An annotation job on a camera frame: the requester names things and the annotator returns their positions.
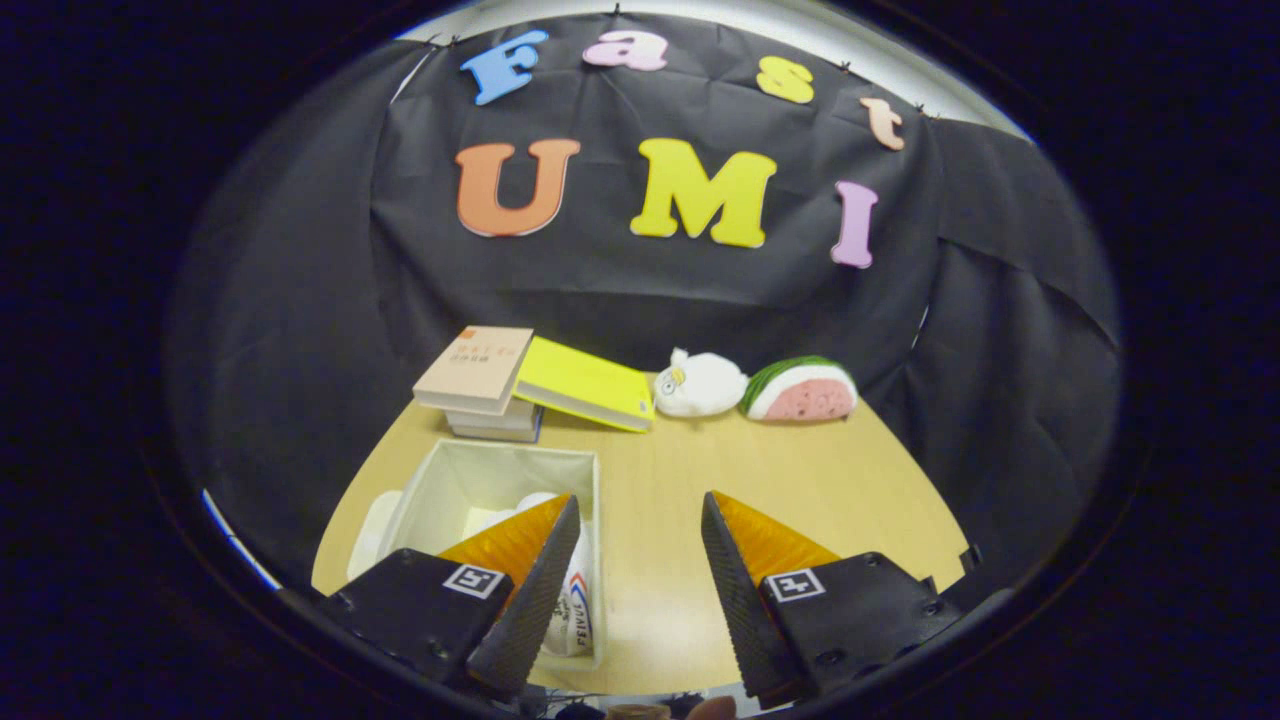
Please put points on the green fabric storage box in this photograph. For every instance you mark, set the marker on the green fabric storage box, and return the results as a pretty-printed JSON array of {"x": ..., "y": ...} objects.
[{"x": 470, "y": 470}]

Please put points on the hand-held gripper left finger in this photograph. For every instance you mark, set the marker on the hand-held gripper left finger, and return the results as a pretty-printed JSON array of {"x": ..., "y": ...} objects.
[{"x": 530, "y": 610}]

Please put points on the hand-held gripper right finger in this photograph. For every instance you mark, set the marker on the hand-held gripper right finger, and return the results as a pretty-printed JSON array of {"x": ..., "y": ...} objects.
[{"x": 745, "y": 610}]

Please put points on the watermelon slice plush toy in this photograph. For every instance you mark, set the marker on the watermelon slice plush toy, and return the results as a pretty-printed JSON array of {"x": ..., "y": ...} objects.
[{"x": 805, "y": 395}]

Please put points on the grey book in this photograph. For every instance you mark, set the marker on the grey book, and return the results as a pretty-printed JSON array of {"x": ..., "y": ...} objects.
[{"x": 495, "y": 425}]

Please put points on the yellow book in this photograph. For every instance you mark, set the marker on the yellow book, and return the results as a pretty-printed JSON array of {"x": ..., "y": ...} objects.
[{"x": 585, "y": 385}]

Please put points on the beige book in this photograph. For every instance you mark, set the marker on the beige book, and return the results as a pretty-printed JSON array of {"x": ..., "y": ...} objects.
[{"x": 475, "y": 368}]

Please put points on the white plush toy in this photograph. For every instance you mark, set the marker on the white plush toy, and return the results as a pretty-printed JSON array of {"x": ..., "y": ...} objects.
[{"x": 700, "y": 385}]

